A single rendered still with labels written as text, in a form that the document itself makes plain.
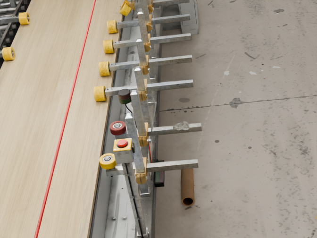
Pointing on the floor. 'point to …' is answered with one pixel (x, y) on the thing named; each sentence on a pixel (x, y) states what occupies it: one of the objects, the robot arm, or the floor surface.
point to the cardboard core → (187, 187)
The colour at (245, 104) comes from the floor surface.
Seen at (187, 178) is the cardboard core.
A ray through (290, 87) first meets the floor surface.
